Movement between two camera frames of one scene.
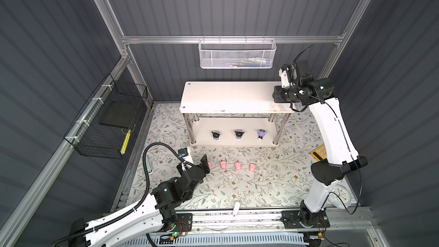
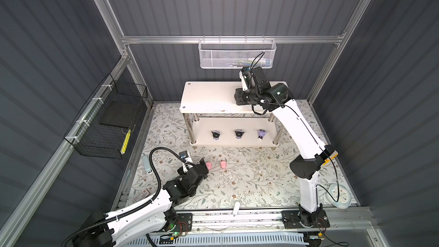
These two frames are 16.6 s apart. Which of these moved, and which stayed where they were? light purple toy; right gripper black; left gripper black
Moved: right gripper black
Stayed: light purple toy; left gripper black
